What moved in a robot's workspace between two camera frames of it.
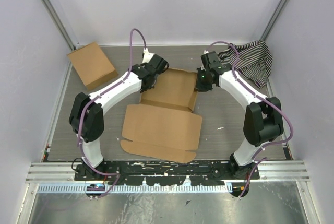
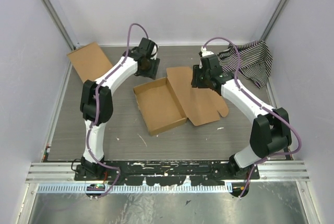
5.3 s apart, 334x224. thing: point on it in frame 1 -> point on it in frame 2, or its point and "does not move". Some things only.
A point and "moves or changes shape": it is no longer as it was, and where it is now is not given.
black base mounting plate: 138,174 does not move
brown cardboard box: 162,124 moves or changes shape
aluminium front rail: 66,171 does not move
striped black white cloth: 254,61 does not move
